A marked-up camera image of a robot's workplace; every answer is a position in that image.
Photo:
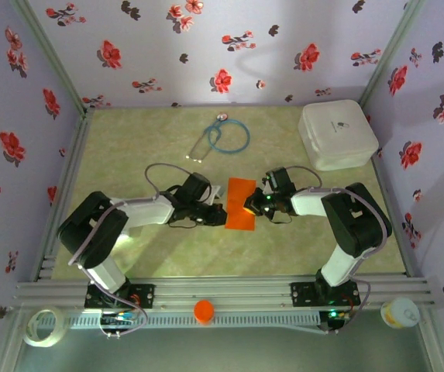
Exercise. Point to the orange cloth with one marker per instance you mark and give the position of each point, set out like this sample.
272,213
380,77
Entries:
241,221

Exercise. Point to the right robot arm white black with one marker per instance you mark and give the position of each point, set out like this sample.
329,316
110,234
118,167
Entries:
308,201

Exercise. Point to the blue stethoscope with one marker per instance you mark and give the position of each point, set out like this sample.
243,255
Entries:
221,116

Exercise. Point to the white plastic box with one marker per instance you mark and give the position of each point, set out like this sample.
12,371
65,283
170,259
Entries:
338,131

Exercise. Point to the orange round cap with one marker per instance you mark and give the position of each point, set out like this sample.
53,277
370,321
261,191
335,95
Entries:
204,311

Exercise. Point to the small circuit board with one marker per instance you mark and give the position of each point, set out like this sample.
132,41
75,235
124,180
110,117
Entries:
117,319
334,315

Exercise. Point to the white jar with yellow label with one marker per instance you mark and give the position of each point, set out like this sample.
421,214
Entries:
401,312

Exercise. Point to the clear tape roll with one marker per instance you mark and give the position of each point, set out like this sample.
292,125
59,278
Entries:
47,342

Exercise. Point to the long aluminium frame rail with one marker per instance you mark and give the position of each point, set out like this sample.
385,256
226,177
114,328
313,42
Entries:
225,290

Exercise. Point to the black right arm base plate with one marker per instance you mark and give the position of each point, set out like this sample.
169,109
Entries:
301,294

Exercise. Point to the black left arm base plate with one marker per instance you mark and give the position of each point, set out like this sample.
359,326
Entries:
144,294

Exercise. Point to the aluminium side rail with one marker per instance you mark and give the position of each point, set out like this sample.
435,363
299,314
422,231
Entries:
398,240
63,193

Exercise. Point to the aluminium frame corner post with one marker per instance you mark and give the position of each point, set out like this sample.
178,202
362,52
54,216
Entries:
54,58
391,58

